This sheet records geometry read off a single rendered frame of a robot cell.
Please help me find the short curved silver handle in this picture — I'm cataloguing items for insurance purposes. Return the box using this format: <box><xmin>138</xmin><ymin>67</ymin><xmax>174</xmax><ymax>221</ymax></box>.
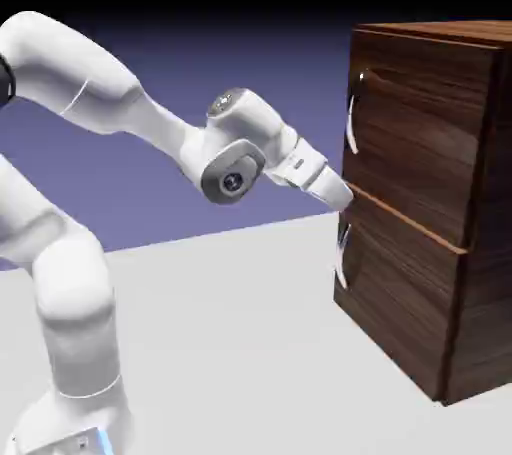
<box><xmin>334</xmin><ymin>218</ymin><xmax>353</xmax><ymax>291</ymax></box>

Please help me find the small dark wood cabinet door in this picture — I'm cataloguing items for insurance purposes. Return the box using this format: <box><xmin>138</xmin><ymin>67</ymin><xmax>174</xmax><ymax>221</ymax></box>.
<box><xmin>332</xmin><ymin>187</ymin><xmax>468</xmax><ymax>403</ymax></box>

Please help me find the long curved silver handle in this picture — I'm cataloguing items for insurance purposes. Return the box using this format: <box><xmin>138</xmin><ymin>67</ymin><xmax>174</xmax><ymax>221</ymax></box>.
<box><xmin>346</xmin><ymin>69</ymin><xmax>366</xmax><ymax>155</ymax></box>

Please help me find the dark wood cabinet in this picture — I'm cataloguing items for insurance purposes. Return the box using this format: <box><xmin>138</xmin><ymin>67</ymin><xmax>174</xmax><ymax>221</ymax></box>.
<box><xmin>332</xmin><ymin>19</ymin><xmax>512</xmax><ymax>407</ymax></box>

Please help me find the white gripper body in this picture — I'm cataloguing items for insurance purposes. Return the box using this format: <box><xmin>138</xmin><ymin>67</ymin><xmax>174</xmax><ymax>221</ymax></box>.
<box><xmin>306</xmin><ymin>165</ymin><xmax>355</xmax><ymax>211</ymax></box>

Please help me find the large dark wood cabinet door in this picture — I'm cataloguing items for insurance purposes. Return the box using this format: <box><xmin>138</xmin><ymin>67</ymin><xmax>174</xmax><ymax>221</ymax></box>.
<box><xmin>342</xmin><ymin>29</ymin><xmax>504</xmax><ymax>249</ymax></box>

